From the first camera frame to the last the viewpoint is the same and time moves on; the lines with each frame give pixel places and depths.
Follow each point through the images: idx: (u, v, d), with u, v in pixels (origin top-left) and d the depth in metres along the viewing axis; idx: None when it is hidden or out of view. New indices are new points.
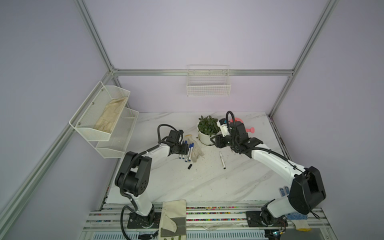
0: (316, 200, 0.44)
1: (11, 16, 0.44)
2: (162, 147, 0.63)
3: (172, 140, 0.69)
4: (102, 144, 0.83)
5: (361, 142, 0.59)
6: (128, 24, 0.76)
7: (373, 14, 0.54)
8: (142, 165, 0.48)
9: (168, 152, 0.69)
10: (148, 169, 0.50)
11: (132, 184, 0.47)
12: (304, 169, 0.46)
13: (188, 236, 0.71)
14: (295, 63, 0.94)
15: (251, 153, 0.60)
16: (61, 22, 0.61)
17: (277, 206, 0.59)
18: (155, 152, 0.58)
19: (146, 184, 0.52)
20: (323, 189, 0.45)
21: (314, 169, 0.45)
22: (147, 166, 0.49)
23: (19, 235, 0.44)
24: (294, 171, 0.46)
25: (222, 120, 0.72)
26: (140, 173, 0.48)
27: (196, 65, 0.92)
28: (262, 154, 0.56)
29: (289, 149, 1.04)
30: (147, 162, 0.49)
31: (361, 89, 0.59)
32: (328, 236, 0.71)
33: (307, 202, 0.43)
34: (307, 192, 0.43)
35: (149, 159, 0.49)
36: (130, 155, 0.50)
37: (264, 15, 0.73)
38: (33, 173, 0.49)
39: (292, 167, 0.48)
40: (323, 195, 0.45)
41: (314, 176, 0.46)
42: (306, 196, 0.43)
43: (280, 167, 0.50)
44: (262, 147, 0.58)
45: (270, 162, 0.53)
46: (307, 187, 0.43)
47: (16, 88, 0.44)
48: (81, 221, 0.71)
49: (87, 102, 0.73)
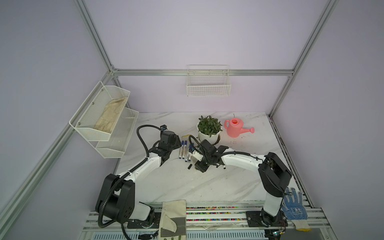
0: (283, 180, 0.49)
1: (11, 16, 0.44)
2: (149, 162, 0.55)
3: (164, 146, 0.68)
4: (102, 144, 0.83)
5: (361, 142, 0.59)
6: (127, 24, 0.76)
7: (373, 14, 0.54)
8: (123, 192, 0.42)
9: (158, 164, 0.61)
10: (131, 195, 0.44)
11: (115, 211, 0.42)
12: (263, 156, 0.52)
13: (188, 236, 0.71)
14: (295, 63, 0.94)
15: (223, 159, 0.64)
16: (61, 22, 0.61)
17: (269, 202, 0.60)
18: (141, 170, 0.50)
19: (130, 208, 0.46)
20: (286, 169, 0.51)
21: (273, 154, 0.51)
22: (129, 193, 0.42)
23: (18, 235, 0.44)
24: (256, 162, 0.51)
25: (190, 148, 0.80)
26: (122, 200, 0.42)
27: (196, 65, 0.92)
28: (230, 157, 0.61)
29: (289, 149, 1.04)
30: (129, 189, 0.42)
31: (361, 89, 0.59)
32: (328, 236, 0.71)
33: (278, 185, 0.47)
34: (274, 178, 0.48)
35: (131, 184, 0.43)
36: (111, 180, 0.43)
37: (264, 14, 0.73)
38: (33, 173, 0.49)
39: (255, 158, 0.53)
40: (288, 173, 0.51)
41: (275, 161, 0.53)
42: (273, 180, 0.47)
43: (247, 163, 0.55)
44: (228, 151, 0.63)
45: (238, 162, 0.59)
46: (271, 173, 0.48)
47: (15, 88, 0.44)
48: (81, 221, 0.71)
49: (87, 102, 0.73)
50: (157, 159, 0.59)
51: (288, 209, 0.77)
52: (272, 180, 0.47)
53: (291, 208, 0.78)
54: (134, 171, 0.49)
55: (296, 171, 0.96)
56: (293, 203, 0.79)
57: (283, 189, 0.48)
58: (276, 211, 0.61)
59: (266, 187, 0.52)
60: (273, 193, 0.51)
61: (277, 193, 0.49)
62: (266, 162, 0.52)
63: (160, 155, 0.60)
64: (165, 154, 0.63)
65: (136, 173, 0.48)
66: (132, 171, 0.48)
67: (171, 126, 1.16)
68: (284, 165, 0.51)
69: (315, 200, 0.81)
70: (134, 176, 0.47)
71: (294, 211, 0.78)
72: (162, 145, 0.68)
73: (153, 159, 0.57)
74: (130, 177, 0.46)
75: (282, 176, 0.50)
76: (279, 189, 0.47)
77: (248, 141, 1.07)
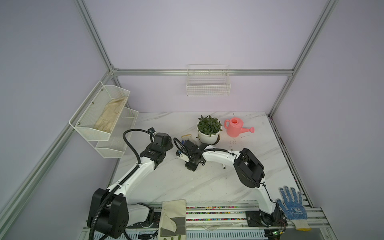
0: (256, 173, 0.55)
1: (11, 16, 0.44)
2: (142, 169, 0.52)
3: (158, 148, 0.65)
4: (101, 144, 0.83)
5: (362, 142, 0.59)
6: (128, 24, 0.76)
7: (374, 14, 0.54)
8: (114, 208, 0.39)
9: (152, 169, 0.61)
10: (124, 209, 0.42)
11: (107, 226, 0.40)
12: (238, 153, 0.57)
13: (188, 236, 0.71)
14: (295, 63, 0.94)
15: (205, 156, 0.68)
16: (61, 22, 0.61)
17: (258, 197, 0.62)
18: (132, 181, 0.47)
19: (125, 222, 0.45)
20: (259, 162, 0.57)
21: (246, 150, 0.57)
22: (121, 208, 0.40)
23: (19, 235, 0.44)
24: (233, 158, 0.56)
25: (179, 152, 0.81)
26: (114, 216, 0.40)
27: (196, 66, 0.93)
28: (210, 154, 0.65)
29: (289, 149, 1.04)
30: (120, 204, 0.40)
31: (361, 89, 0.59)
32: (328, 236, 0.71)
33: (251, 177, 0.54)
34: (247, 170, 0.54)
35: (122, 199, 0.41)
36: (100, 195, 0.41)
37: (264, 15, 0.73)
38: (33, 173, 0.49)
39: (232, 155, 0.58)
40: (261, 166, 0.57)
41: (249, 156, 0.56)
42: (250, 175, 0.54)
43: (225, 159, 0.59)
44: (208, 148, 0.68)
45: (217, 158, 0.63)
46: (246, 168, 0.54)
47: (16, 88, 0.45)
48: (81, 221, 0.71)
49: (87, 102, 0.73)
50: (150, 165, 0.56)
51: (288, 209, 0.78)
52: (245, 172, 0.53)
53: (291, 208, 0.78)
54: (124, 183, 0.46)
55: (296, 171, 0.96)
56: (293, 203, 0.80)
57: (255, 180, 0.54)
58: (271, 208, 0.63)
59: (241, 180, 0.57)
60: (248, 185, 0.57)
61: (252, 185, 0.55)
62: (241, 158, 0.58)
63: (153, 159, 0.57)
64: (159, 157, 0.60)
65: (126, 185, 0.45)
66: (122, 183, 0.45)
67: (170, 126, 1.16)
68: (257, 159, 0.57)
69: (315, 200, 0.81)
70: (124, 189, 0.44)
71: (294, 211, 0.78)
72: (156, 148, 0.65)
73: (146, 166, 0.54)
74: (120, 191, 0.43)
75: (255, 169, 0.56)
76: (251, 180, 0.53)
77: (248, 141, 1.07)
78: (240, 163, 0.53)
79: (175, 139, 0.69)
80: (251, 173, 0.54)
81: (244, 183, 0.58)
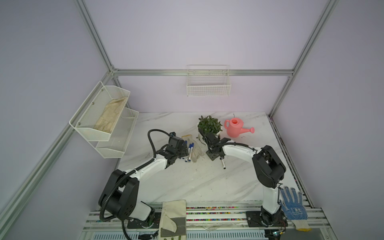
0: (276, 172, 0.52)
1: (11, 16, 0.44)
2: (155, 163, 0.56)
3: (172, 149, 0.69)
4: (101, 145, 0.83)
5: (362, 142, 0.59)
6: (128, 24, 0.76)
7: (374, 14, 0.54)
8: (127, 189, 0.43)
9: (163, 167, 0.61)
10: (134, 193, 0.45)
11: (116, 207, 0.43)
12: (260, 149, 0.55)
13: (188, 236, 0.71)
14: (295, 63, 0.94)
15: (224, 150, 0.69)
16: (61, 22, 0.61)
17: (265, 196, 0.62)
18: (147, 170, 0.51)
19: (131, 207, 0.46)
20: (281, 162, 0.54)
21: (269, 147, 0.54)
22: (132, 191, 0.43)
23: (18, 236, 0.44)
24: (253, 152, 0.55)
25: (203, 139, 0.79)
26: (124, 196, 0.42)
27: (196, 66, 0.93)
28: (230, 148, 0.65)
29: (289, 149, 1.04)
30: (133, 187, 0.43)
31: (361, 89, 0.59)
32: (328, 236, 0.71)
33: (269, 174, 0.51)
34: (266, 167, 0.51)
35: (135, 182, 0.44)
36: (117, 176, 0.44)
37: (264, 15, 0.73)
38: (33, 173, 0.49)
39: (252, 150, 0.57)
40: (283, 167, 0.54)
41: (270, 153, 0.53)
42: (267, 171, 0.51)
43: (244, 153, 0.59)
44: (229, 142, 0.68)
45: (237, 153, 0.63)
46: (264, 164, 0.51)
47: (16, 87, 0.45)
48: (81, 221, 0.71)
49: (87, 102, 0.73)
50: (162, 162, 0.59)
51: (288, 209, 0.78)
52: (263, 168, 0.51)
53: (291, 208, 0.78)
54: (140, 169, 0.50)
55: (296, 171, 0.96)
56: (293, 203, 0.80)
57: (273, 179, 0.51)
58: (274, 208, 0.62)
59: (258, 177, 0.55)
60: (265, 183, 0.54)
61: (268, 183, 0.52)
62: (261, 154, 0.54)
63: (167, 158, 0.61)
64: (171, 157, 0.64)
65: (141, 172, 0.49)
66: (138, 170, 0.49)
67: (170, 126, 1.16)
68: (279, 159, 0.54)
69: (315, 200, 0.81)
70: (139, 174, 0.48)
71: (294, 211, 0.78)
72: (170, 149, 0.69)
73: (159, 161, 0.58)
74: (135, 175, 0.47)
75: (276, 168, 0.53)
76: (269, 178, 0.50)
77: (248, 141, 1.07)
78: (259, 157, 0.52)
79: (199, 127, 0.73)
80: (269, 171, 0.51)
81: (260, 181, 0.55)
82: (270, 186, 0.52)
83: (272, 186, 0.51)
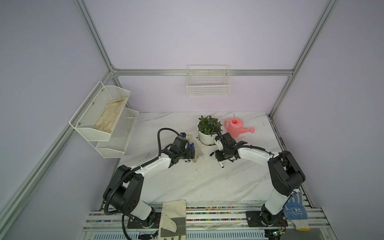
0: (295, 179, 0.49)
1: (11, 16, 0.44)
2: (160, 161, 0.57)
3: (176, 149, 0.70)
4: (102, 145, 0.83)
5: (362, 142, 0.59)
6: (128, 24, 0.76)
7: (374, 14, 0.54)
8: (131, 185, 0.44)
9: (167, 166, 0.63)
10: (138, 189, 0.46)
11: (120, 201, 0.43)
12: (277, 153, 0.53)
13: (188, 236, 0.71)
14: (295, 63, 0.94)
15: (239, 152, 0.67)
16: (61, 22, 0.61)
17: (272, 200, 0.60)
18: (151, 167, 0.52)
19: (135, 203, 0.47)
20: (299, 169, 0.50)
21: (287, 153, 0.51)
22: (137, 186, 0.44)
23: (18, 236, 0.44)
24: (269, 156, 0.53)
25: (217, 137, 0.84)
26: (129, 191, 0.43)
27: (196, 66, 0.93)
28: (246, 150, 0.63)
29: (289, 149, 1.04)
30: (137, 182, 0.44)
31: (361, 89, 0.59)
32: (328, 236, 0.71)
33: (285, 181, 0.48)
34: (282, 173, 0.48)
35: (140, 178, 0.44)
36: (122, 171, 0.46)
37: (264, 15, 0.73)
38: (33, 174, 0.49)
39: (268, 153, 0.55)
40: (302, 175, 0.50)
41: (288, 158, 0.50)
42: (283, 176, 0.48)
43: (258, 156, 0.58)
44: (245, 145, 0.66)
45: (252, 155, 0.61)
46: (281, 169, 0.49)
47: (16, 88, 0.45)
48: (81, 221, 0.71)
49: (87, 102, 0.73)
50: (167, 160, 0.61)
51: (288, 209, 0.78)
52: (279, 173, 0.48)
53: (291, 208, 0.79)
54: (145, 166, 0.51)
55: None
56: (293, 203, 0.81)
57: (290, 186, 0.48)
58: (276, 210, 0.61)
59: (273, 183, 0.52)
60: (280, 190, 0.50)
61: (283, 190, 0.49)
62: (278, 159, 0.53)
63: (171, 157, 0.62)
64: (175, 157, 0.65)
65: (146, 169, 0.50)
66: (143, 166, 0.50)
67: (170, 127, 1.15)
68: (298, 166, 0.50)
69: (315, 200, 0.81)
70: (144, 170, 0.49)
71: (294, 211, 0.78)
72: (174, 148, 0.70)
73: (164, 159, 0.59)
74: (140, 172, 0.48)
75: (294, 176, 0.49)
76: (285, 184, 0.47)
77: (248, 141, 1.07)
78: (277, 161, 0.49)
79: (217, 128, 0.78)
80: (285, 176, 0.48)
81: (275, 187, 0.52)
82: (285, 193, 0.49)
83: (286, 193, 0.49)
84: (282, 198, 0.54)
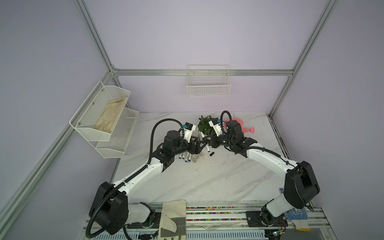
0: (310, 193, 0.46)
1: (11, 17, 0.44)
2: (149, 171, 0.52)
3: (168, 150, 0.63)
4: (101, 144, 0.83)
5: (362, 142, 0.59)
6: (128, 24, 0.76)
7: (373, 14, 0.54)
8: (115, 204, 0.40)
9: (159, 171, 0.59)
10: (124, 207, 0.43)
11: (106, 221, 0.41)
12: (296, 164, 0.48)
13: (188, 236, 0.71)
14: (295, 63, 0.94)
15: (248, 153, 0.61)
16: (61, 22, 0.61)
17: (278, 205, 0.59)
18: (137, 180, 0.47)
19: (122, 220, 0.44)
20: (316, 183, 0.46)
21: (306, 164, 0.46)
22: (121, 206, 0.41)
23: (18, 235, 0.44)
24: (286, 166, 0.48)
25: (215, 120, 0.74)
26: (113, 211, 0.40)
27: (196, 66, 0.93)
28: (257, 153, 0.57)
29: (289, 149, 1.04)
30: (121, 202, 0.40)
31: (361, 89, 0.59)
32: (328, 236, 0.71)
33: (300, 195, 0.44)
34: (299, 186, 0.44)
35: (124, 197, 0.41)
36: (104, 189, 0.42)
37: (264, 15, 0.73)
38: (33, 174, 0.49)
39: (285, 163, 0.49)
40: (317, 189, 0.47)
41: (307, 170, 0.46)
42: (299, 190, 0.44)
43: (274, 163, 0.51)
44: (256, 146, 0.60)
45: (264, 160, 0.55)
46: (298, 181, 0.44)
47: (16, 88, 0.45)
48: (81, 221, 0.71)
49: (87, 102, 0.73)
50: (158, 167, 0.55)
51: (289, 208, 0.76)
52: (296, 186, 0.44)
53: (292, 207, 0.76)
54: (129, 181, 0.46)
55: None
56: None
57: (304, 200, 0.44)
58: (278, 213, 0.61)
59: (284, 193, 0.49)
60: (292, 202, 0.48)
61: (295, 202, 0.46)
62: (294, 169, 0.48)
63: (162, 161, 0.57)
64: (168, 160, 0.59)
65: (131, 184, 0.45)
66: (127, 182, 0.45)
67: (170, 126, 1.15)
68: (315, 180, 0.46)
69: (315, 200, 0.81)
70: (128, 187, 0.44)
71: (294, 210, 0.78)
72: (167, 148, 0.63)
73: (154, 167, 0.54)
74: (124, 189, 0.43)
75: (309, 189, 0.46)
76: (300, 199, 0.44)
77: None
78: (293, 174, 0.44)
79: (226, 112, 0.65)
80: (303, 191, 0.44)
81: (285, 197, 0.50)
82: (296, 206, 0.47)
83: (297, 206, 0.46)
84: (286, 204, 0.54)
